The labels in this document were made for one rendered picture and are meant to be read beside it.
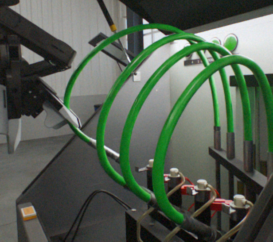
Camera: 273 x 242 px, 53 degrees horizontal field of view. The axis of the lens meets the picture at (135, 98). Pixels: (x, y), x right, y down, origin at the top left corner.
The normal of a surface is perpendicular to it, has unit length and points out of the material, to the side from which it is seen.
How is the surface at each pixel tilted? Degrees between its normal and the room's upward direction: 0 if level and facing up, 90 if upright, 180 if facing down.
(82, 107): 90
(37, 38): 91
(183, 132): 90
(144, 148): 90
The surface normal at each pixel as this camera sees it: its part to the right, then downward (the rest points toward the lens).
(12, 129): 0.46, 0.41
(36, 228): -0.04, -1.00
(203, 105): -0.87, 0.06
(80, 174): 0.48, 0.04
